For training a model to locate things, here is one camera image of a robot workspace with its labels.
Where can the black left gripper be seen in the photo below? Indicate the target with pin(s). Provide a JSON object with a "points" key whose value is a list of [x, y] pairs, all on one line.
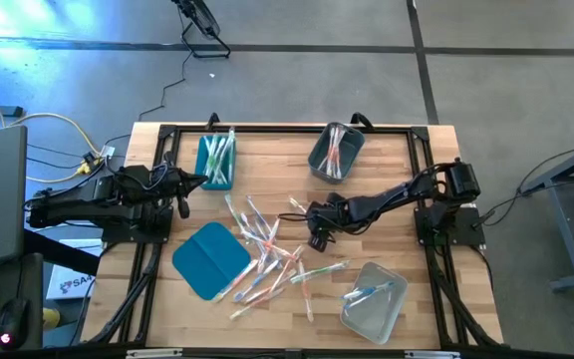
{"points": [[175, 182]]}

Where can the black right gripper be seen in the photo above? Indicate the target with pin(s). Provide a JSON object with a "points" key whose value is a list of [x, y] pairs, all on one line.
{"points": [[332, 214]]}

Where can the green toothbrush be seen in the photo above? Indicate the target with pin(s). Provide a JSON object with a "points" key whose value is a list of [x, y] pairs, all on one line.
{"points": [[215, 144], [317, 271], [210, 154], [225, 172], [231, 149], [219, 159], [236, 214]]}

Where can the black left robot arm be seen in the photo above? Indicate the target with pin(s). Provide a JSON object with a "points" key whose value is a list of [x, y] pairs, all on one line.
{"points": [[78, 204]]}

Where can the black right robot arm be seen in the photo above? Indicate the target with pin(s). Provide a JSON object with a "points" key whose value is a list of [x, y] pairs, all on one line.
{"points": [[406, 192]]}

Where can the turquoise plastic bin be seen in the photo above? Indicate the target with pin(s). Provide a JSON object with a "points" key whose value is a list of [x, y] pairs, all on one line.
{"points": [[200, 169]]}

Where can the black table clamp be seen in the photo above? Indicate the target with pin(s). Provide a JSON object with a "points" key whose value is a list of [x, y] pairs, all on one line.
{"points": [[212, 121], [362, 119]]}

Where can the blue flat bin lid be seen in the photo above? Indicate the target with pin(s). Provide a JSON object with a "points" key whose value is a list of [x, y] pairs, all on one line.
{"points": [[207, 261]]}

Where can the white printed cardboard box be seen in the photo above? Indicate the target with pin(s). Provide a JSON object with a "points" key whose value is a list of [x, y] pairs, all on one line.
{"points": [[68, 286]]}

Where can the black side desk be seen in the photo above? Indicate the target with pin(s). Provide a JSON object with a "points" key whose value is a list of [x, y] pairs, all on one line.
{"points": [[33, 284]]}

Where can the small yellow object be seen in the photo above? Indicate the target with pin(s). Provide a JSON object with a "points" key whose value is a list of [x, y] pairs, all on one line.
{"points": [[50, 319]]}

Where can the black computer mouse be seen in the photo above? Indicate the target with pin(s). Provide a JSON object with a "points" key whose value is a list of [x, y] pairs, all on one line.
{"points": [[12, 324]]}

